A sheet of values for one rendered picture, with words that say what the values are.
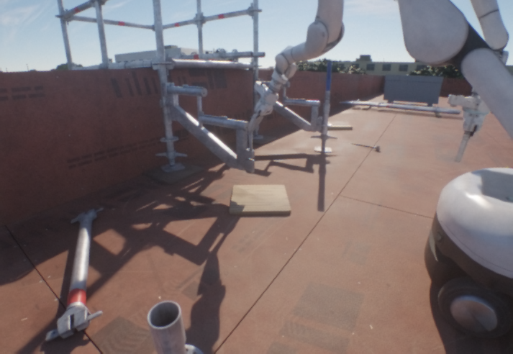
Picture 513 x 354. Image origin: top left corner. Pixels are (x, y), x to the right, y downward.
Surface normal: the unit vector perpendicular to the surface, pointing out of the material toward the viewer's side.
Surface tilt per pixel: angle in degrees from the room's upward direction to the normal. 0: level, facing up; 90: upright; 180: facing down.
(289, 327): 0
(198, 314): 0
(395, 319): 0
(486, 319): 90
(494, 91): 90
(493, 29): 82
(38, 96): 90
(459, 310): 90
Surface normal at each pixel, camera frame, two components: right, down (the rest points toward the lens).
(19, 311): 0.00, -0.94
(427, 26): -0.67, 0.25
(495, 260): -0.85, 0.18
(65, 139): 0.83, 0.18
